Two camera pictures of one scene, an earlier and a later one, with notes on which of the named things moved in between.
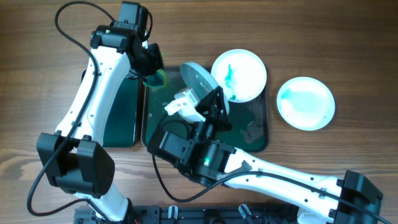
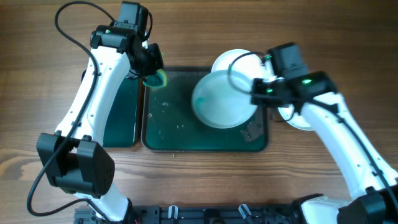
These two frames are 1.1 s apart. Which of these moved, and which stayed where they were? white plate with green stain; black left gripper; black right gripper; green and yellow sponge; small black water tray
Moved: white plate with green stain; black right gripper
Stayed: green and yellow sponge; small black water tray; black left gripper
